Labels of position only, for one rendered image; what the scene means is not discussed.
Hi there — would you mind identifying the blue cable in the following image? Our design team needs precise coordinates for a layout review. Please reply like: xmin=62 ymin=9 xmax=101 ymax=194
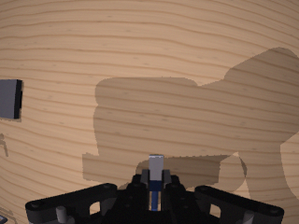
xmin=151 ymin=191 xmax=159 ymax=211

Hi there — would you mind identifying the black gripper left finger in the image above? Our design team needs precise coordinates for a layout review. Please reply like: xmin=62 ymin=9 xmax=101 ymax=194
xmin=25 ymin=169 xmax=150 ymax=224

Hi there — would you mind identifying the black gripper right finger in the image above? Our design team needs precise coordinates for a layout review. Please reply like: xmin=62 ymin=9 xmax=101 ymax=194
xmin=161 ymin=170 xmax=285 ymax=224

